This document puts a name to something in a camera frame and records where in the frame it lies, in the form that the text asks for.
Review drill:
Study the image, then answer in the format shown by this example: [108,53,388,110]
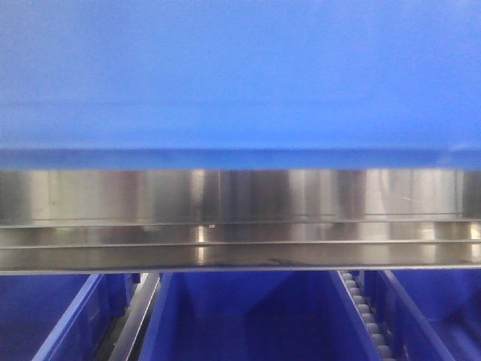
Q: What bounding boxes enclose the dark blue bin lower left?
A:
[1,274,141,360]

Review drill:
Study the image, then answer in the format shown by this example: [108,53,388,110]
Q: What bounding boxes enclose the white roller track lower right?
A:
[337,270,395,360]

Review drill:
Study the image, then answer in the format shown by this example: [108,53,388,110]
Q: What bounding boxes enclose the large light blue plastic bin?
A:
[1,1,480,169]

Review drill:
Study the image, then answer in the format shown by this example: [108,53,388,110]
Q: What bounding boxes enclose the steel divider rail lower left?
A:
[95,273,160,360]

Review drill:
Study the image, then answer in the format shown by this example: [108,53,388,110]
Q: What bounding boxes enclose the dark blue bin lower right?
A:
[359,269,480,360]

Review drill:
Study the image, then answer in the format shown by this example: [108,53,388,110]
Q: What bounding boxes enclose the stainless steel shelf front rail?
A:
[1,168,480,275]

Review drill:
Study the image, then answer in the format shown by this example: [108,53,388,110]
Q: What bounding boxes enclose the dark blue bin lower middle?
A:
[141,271,380,360]

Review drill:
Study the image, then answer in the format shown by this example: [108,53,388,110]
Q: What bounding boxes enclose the dark blue bin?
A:
[141,271,380,360]
[359,269,480,360]
[1,274,141,360]

